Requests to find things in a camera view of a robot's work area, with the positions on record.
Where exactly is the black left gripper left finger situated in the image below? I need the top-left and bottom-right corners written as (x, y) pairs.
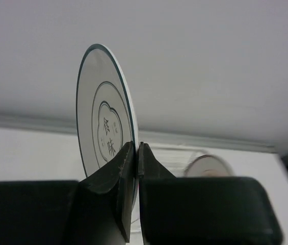
top-left (0, 142), bottom-right (135, 244)

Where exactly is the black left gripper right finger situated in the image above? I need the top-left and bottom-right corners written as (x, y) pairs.
top-left (138, 143), bottom-right (283, 244)

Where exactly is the white plate green rim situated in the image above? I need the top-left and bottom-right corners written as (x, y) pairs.
top-left (76, 43), bottom-right (141, 211)

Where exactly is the white plate brown rim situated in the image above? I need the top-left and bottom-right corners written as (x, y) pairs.
top-left (184, 154), bottom-right (234, 177)

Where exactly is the metal wire dish rack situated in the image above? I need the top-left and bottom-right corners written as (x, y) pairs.
top-left (130, 143), bottom-right (208, 233)

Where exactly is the aluminium table frame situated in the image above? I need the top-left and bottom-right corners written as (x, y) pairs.
top-left (0, 109), bottom-right (279, 154)

